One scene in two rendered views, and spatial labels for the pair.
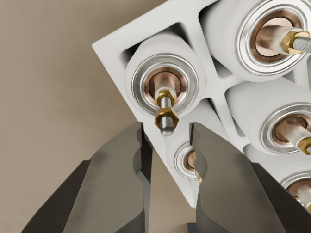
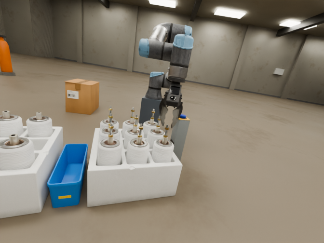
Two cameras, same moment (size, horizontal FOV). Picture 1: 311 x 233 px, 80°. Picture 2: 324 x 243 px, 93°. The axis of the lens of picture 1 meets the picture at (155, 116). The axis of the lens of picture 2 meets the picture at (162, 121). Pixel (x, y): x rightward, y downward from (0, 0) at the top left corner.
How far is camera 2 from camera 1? 0.58 m
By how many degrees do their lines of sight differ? 42
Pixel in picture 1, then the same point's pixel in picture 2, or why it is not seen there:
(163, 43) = (163, 148)
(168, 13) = (158, 164)
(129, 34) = (170, 164)
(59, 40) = (202, 199)
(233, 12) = (146, 148)
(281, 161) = not seen: hidden behind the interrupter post
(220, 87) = not seen: hidden behind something
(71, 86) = (199, 184)
